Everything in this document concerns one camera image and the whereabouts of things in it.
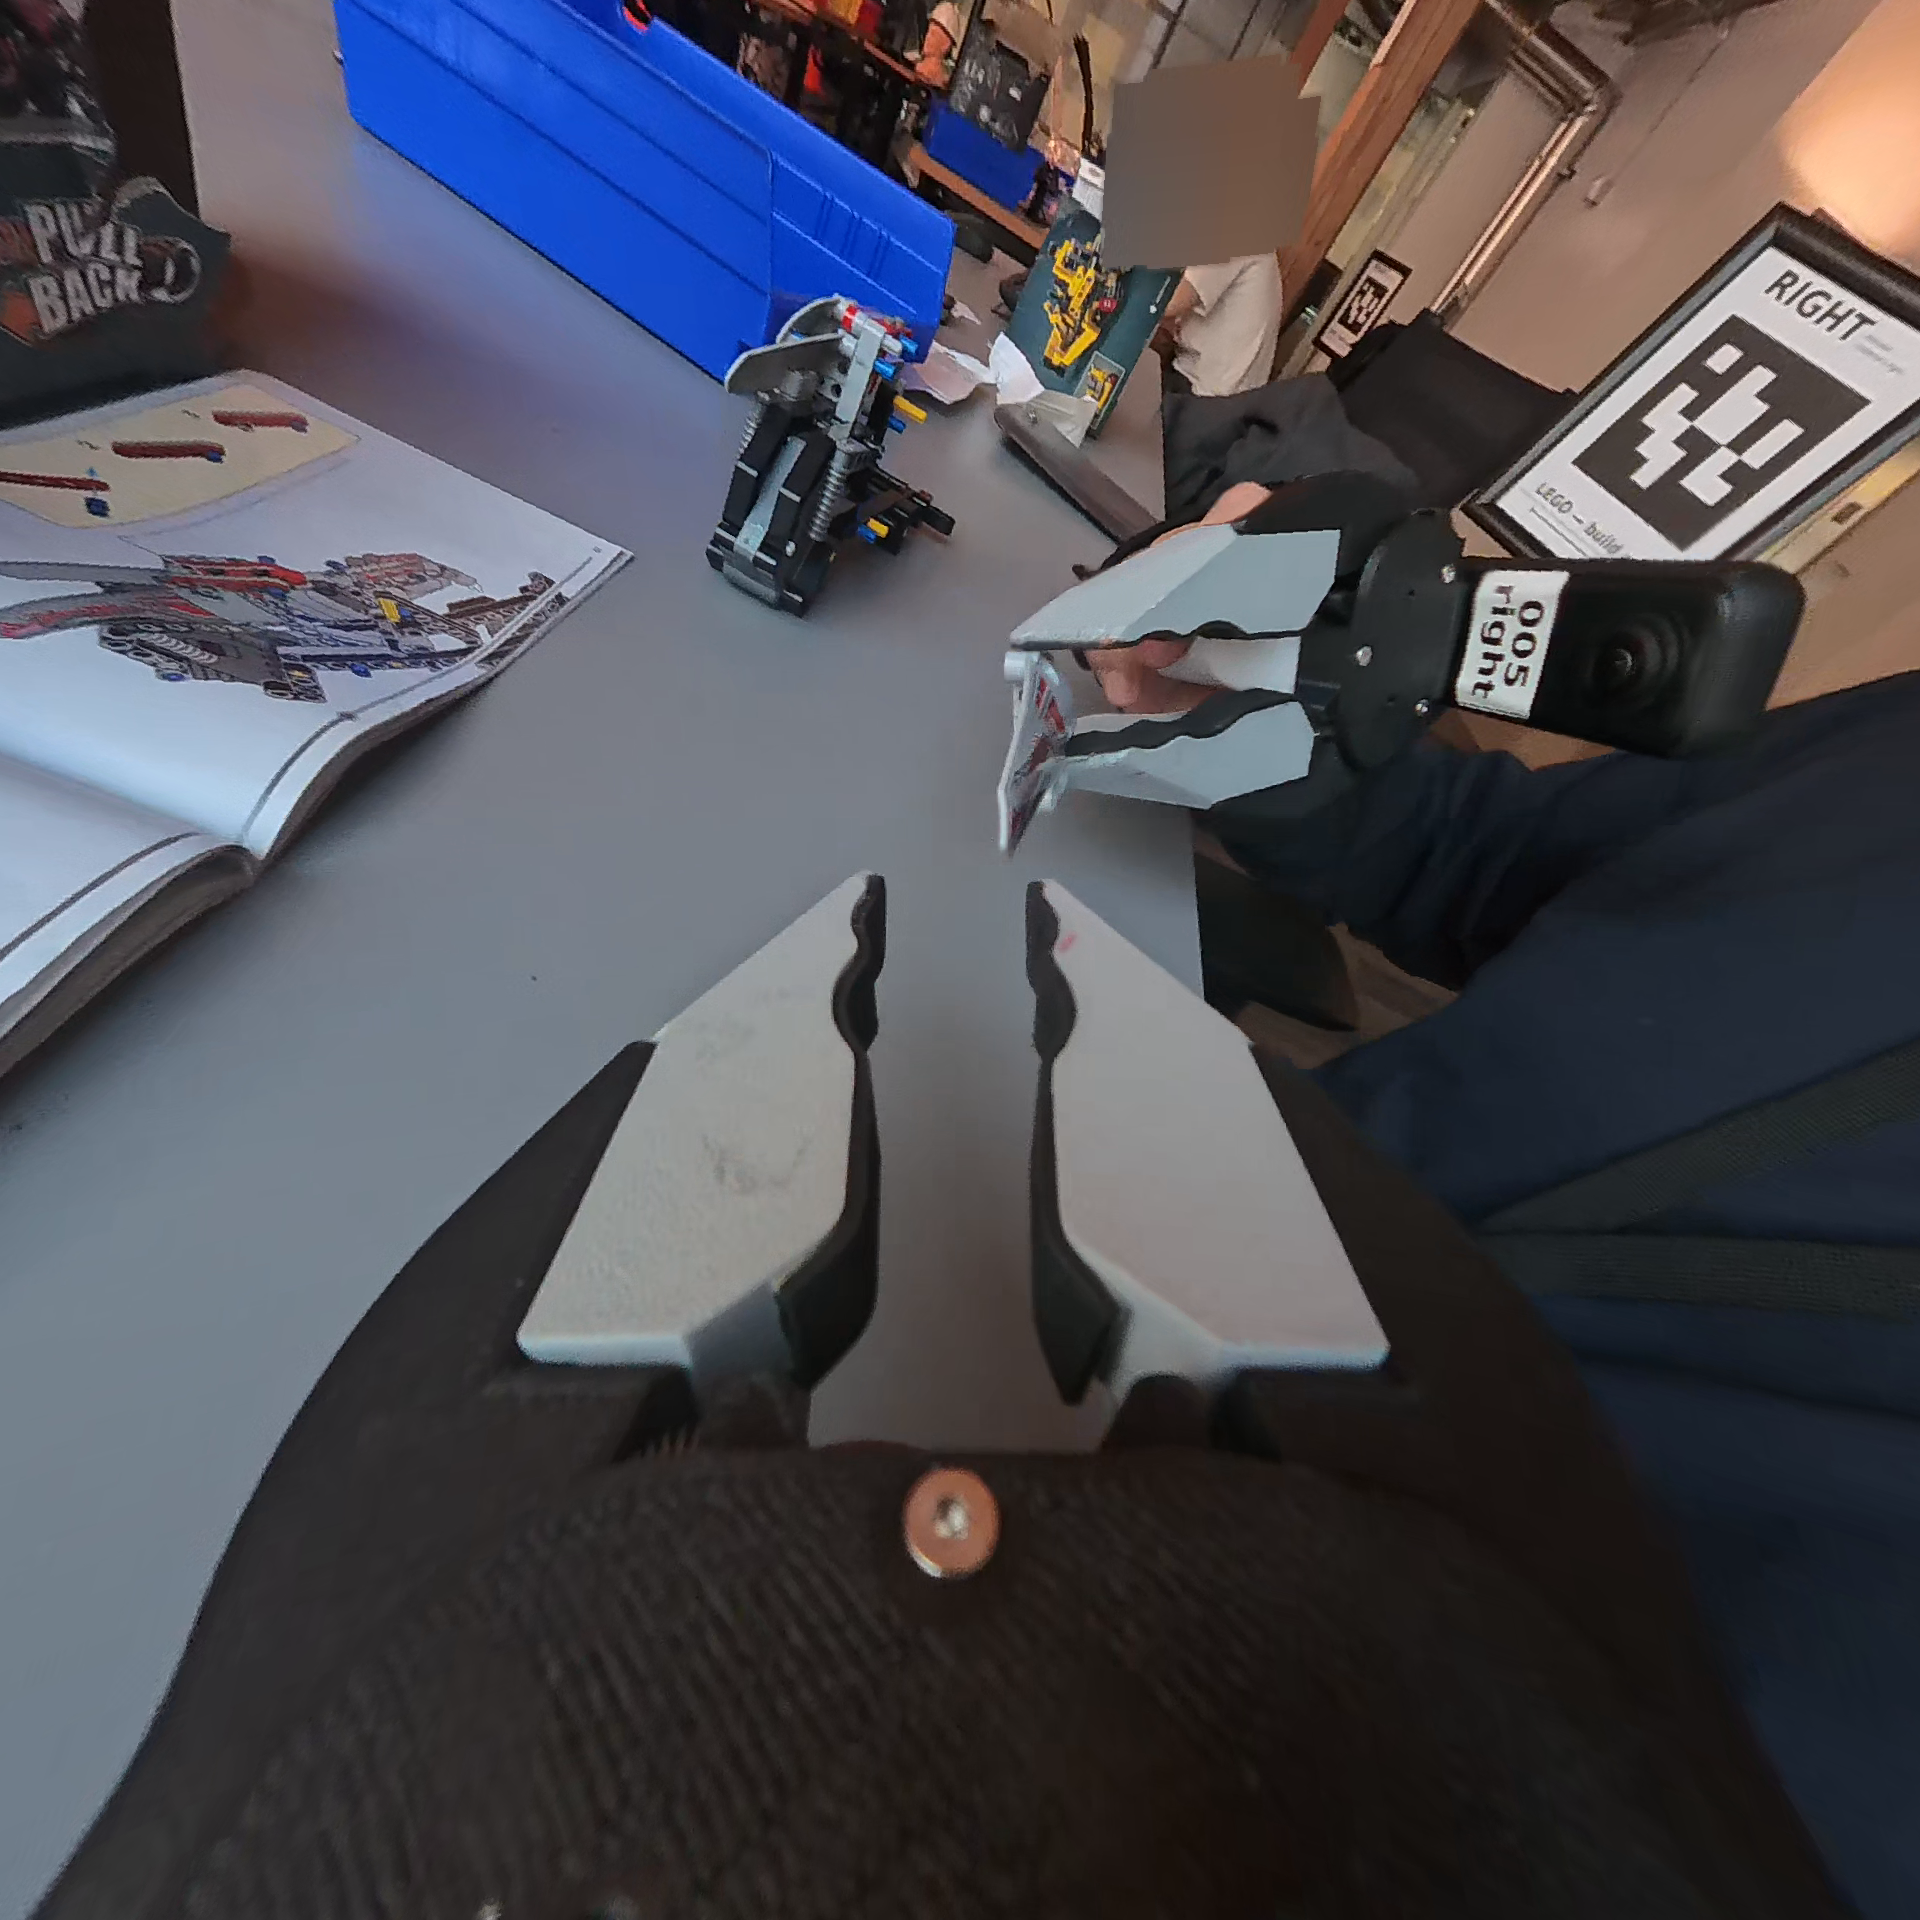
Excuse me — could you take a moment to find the black shoulder strap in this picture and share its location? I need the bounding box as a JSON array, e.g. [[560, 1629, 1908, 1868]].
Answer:
[[1476, 1046, 1920, 1327]]

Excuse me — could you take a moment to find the small blue storage bin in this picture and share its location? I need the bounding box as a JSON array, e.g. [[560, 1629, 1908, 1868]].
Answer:
[[923, 103, 1046, 212]]

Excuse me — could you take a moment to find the wooden post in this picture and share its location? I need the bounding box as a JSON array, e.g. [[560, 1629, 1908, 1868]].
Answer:
[[1274, 0, 1489, 303]]

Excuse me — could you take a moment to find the black chair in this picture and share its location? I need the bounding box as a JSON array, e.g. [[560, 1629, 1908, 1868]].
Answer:
[[1162, 306, 1578, 520]]

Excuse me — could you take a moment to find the person's right hand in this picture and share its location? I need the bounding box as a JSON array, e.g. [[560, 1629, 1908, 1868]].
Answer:
[[1082, 632, 1206, 720]]

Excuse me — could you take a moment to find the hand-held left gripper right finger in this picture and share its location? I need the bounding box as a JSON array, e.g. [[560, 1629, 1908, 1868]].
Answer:
[[1025, 878, 1390, 1409]]

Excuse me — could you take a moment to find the small printed marker tag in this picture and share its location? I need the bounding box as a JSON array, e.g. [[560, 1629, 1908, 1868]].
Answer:
[[1312, 250, 1415, 362]]

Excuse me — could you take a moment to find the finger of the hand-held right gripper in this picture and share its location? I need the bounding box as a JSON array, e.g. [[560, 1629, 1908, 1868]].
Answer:
[[1008, 525, 1348, 658], [1057, 693, 1323, 815]]

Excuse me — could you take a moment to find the white plastic bag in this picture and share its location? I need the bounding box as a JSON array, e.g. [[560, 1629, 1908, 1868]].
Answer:
[[901, 337, 1099, 449]]

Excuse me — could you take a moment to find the person's navy jacket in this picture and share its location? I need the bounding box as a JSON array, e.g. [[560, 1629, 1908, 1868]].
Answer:
[[1320, 900, 1920, 1920]]

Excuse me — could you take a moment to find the black monster truck lego box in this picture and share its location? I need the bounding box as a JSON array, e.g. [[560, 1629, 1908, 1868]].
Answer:
[[0, 0, 235, 431]]

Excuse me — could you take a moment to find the metal duct pipe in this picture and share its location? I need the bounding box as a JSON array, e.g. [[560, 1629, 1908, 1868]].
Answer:
[[1441, 31, 1621, 320]]

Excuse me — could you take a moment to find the open lego instruction booklet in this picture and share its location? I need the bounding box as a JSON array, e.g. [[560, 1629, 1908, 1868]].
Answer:
[[0, 371, 633, 1075]]

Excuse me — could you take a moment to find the partly built lego truck chassis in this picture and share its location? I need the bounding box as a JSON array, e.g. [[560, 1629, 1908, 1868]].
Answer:
[[705, 295, 959, 619]]

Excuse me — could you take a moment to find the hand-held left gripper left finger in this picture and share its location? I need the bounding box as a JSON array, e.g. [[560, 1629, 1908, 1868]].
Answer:
[[517, 872, 889, 1390]]

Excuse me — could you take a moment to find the person's right forearm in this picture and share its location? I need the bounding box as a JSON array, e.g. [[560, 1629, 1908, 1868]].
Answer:
[[1206, 682, 1920, 1039]]

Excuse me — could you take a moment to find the large blue plastic bin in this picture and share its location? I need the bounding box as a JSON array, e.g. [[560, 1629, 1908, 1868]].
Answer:
[[332, 0, 959, 384]]

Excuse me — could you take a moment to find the cluttered workbench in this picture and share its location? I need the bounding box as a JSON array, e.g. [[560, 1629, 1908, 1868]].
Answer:
[[644, 0, 1113, 259]]

